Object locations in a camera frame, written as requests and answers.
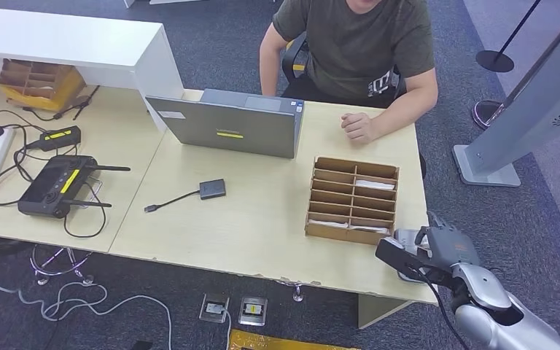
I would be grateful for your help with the person's left hand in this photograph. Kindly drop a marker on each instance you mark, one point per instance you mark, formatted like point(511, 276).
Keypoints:
point(357, 128)

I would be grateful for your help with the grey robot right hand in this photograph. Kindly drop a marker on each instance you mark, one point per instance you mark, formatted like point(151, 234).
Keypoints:
point(451, 249)

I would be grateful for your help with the person's left forearm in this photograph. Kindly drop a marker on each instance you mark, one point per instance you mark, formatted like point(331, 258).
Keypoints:
point(405, 108)

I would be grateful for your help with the person's right forearm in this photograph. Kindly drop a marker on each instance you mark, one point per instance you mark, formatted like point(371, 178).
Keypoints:
point(268, 72)

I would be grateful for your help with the grey card reader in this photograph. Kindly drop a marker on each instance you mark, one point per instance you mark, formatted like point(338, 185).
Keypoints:
point(404, 236)

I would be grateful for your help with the white key card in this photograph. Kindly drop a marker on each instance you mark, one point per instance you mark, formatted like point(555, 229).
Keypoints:
point(328, 223)
point(375, 184)
point(367, 229)

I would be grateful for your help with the person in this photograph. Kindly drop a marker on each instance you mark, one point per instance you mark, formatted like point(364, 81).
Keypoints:
point(357, 48)

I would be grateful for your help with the wooden card organizer box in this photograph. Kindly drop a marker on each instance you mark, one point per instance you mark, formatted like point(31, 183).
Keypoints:
point(338, 235)

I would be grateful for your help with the black office chair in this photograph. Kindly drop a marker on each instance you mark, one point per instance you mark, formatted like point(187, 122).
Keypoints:
point(293, 60)

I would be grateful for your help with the beige desk leg panel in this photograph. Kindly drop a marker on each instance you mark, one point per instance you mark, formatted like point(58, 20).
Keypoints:
point(376, 309)

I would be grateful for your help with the grey laptop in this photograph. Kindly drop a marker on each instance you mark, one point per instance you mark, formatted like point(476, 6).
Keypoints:
point(231, 128)

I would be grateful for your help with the grey kiosk stand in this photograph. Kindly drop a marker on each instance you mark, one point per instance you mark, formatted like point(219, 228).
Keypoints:
point(526, 111)

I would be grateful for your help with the chrome desk foot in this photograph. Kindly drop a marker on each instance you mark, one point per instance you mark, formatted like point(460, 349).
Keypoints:
point(298, 294)

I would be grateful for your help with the floor socket with yellow label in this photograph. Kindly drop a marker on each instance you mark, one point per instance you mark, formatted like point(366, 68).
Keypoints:
point(253, 311)

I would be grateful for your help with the floor socket with white plug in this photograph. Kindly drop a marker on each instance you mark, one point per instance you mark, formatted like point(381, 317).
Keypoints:
point(214, 309)

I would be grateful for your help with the white furniture base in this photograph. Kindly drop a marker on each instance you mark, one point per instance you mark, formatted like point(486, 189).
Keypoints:
point(135, 2)

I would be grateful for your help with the yellow box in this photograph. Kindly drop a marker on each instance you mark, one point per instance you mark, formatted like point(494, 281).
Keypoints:
point(68, 92)

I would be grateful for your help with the black adapter with yellow label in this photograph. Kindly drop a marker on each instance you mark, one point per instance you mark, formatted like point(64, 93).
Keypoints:
point(61, 138)

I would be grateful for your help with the white counter shelf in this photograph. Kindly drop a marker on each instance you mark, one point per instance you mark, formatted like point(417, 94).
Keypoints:
point(67, 43)

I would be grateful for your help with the black remote controller with antennas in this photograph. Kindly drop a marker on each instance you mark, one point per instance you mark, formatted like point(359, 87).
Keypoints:
point(48, 186)

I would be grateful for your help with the small wooden compartment tray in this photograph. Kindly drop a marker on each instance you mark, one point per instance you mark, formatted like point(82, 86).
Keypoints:
point(32, 78)

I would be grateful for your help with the chrome stool base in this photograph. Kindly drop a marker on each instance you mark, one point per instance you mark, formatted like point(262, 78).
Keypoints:
point(41, 280)

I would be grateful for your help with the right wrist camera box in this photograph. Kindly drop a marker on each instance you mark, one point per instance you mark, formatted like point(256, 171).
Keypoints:
point(396, 253)

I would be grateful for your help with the black stanchion post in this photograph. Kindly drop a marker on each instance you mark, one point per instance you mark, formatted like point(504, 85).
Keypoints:
point(494, 62)

